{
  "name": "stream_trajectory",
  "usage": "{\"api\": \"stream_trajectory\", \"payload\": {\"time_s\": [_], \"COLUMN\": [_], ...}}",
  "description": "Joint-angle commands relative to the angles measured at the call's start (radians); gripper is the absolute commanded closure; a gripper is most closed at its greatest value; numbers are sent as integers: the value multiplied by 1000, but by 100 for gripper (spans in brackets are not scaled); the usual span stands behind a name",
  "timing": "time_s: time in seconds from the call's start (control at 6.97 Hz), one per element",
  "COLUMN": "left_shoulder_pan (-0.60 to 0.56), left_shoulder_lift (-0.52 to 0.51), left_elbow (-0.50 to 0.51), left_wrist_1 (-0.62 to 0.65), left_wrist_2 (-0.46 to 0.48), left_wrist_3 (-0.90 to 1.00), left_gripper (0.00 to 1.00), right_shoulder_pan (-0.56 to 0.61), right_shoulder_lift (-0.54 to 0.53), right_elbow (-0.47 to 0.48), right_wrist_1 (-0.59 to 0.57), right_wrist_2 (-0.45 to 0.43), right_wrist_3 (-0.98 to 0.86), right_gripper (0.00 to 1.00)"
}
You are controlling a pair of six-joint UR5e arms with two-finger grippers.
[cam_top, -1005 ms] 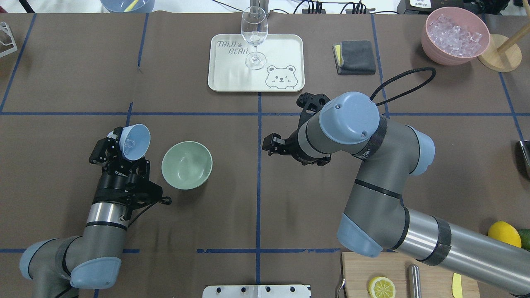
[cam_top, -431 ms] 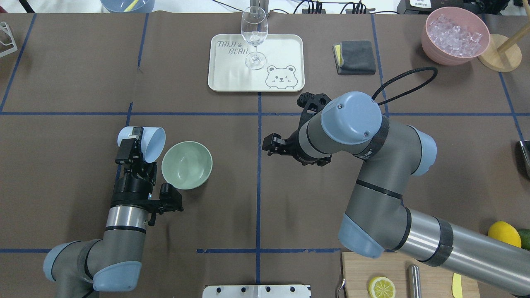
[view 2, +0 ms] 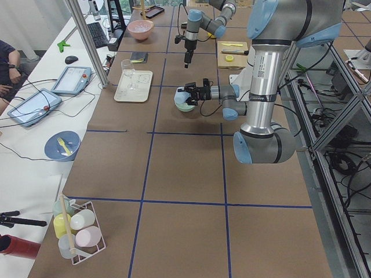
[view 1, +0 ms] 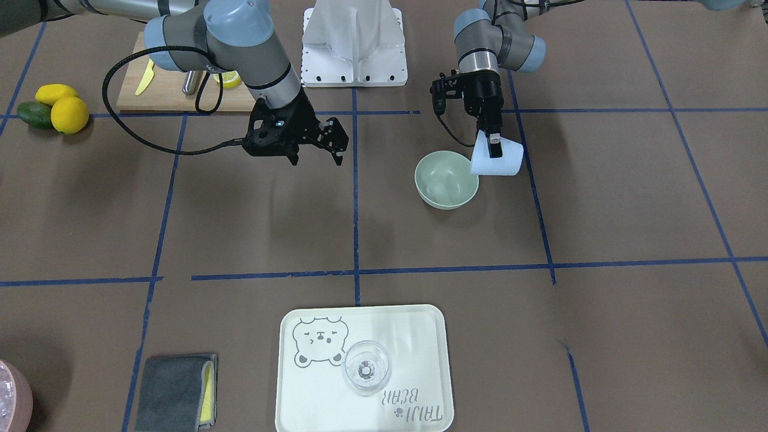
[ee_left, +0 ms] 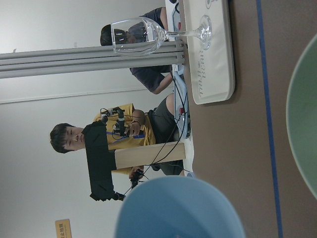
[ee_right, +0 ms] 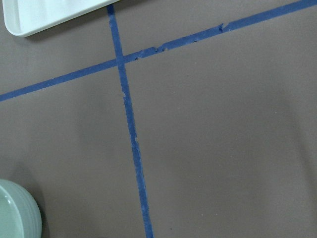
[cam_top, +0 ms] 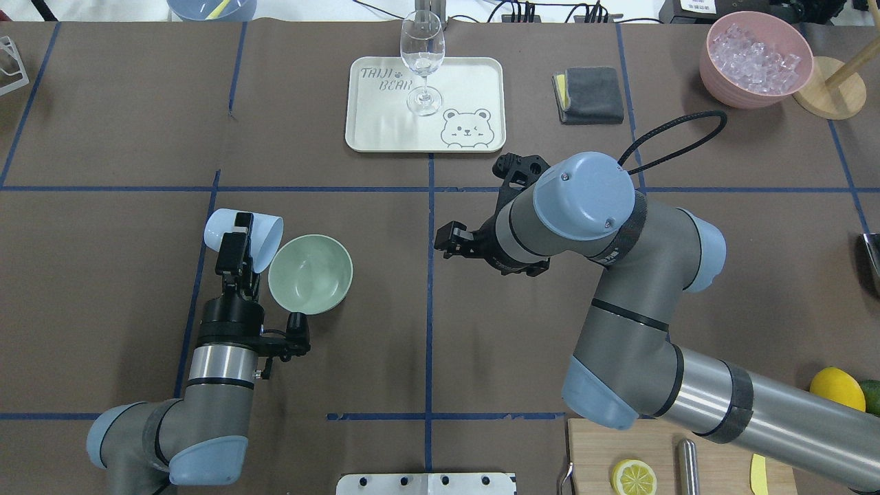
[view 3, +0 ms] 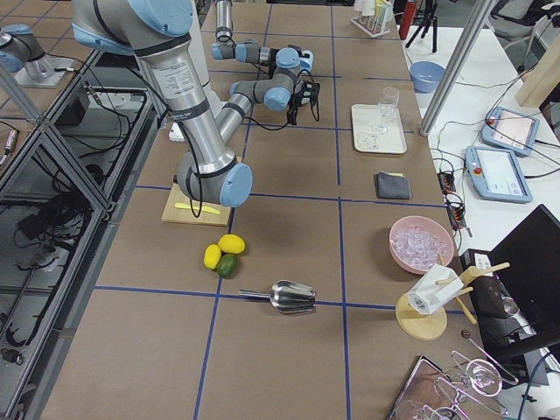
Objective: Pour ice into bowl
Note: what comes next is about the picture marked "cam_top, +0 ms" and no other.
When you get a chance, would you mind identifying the metal ice scoop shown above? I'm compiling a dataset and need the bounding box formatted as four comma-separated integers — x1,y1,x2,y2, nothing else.
861,234,879,297

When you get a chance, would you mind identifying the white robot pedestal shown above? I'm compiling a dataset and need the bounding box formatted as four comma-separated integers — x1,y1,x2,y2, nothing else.
335,472,518,494

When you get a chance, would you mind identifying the light blue cup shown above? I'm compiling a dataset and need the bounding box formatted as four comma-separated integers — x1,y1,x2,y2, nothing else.
202,209,284,274

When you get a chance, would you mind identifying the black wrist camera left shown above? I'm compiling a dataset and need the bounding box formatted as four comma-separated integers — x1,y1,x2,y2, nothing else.
260,312,311,380

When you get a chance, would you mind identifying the green bowl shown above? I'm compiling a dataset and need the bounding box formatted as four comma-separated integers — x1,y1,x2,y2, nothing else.
268,234,354,316

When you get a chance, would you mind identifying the white wire cup rack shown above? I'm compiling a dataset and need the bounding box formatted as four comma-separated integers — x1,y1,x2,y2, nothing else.
1,36,30,96

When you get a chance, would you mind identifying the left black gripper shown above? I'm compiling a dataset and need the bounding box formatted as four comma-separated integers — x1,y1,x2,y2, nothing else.
198,212,265,348

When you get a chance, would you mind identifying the yellow plastic fork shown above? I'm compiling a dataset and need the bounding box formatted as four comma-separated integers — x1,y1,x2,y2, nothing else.
205,0,230,20

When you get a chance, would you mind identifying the wooden mug tree stand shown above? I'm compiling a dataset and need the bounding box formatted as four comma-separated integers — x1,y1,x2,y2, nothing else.
794,26,878,121

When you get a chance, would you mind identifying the yellow lemon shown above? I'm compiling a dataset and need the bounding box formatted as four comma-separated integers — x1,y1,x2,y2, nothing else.
808,366,867,413

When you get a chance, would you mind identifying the grey folded cloth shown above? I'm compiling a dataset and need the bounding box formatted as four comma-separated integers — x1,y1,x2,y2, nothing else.
552,66,624,125

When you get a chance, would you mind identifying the lemon half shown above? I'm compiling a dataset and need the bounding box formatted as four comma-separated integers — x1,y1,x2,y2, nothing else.
610,459,658,495

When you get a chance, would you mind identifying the clear wine glass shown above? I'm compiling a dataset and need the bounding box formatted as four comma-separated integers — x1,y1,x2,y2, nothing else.
399,10,446,116

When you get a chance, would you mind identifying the steel muddler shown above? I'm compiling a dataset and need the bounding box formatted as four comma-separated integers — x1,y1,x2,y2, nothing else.
678,438,701,494

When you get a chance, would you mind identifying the cream bear tray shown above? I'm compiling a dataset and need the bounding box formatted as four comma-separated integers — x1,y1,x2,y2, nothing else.
345,56,507,153

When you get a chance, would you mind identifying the yellow plastic knife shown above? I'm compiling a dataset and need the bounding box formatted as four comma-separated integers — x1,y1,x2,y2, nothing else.
750,454,768,495

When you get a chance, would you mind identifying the wooden cutting board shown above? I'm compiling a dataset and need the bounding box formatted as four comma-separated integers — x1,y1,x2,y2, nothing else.
567,418,800,495

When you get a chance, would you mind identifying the blue bowl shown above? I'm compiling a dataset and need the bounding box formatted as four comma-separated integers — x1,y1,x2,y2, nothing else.
166,1,260,22

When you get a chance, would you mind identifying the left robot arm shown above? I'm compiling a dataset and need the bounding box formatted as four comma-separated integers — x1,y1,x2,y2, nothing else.
86,210,281,494

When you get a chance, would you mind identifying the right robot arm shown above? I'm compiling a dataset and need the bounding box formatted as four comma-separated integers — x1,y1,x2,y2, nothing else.
434,153,879,494

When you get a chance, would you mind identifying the pink bowl with ice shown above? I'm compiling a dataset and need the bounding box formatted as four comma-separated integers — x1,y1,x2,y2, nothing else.
700,10,813,109

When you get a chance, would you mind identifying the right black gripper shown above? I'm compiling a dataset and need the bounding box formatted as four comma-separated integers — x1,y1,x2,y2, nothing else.
433,213,550,278

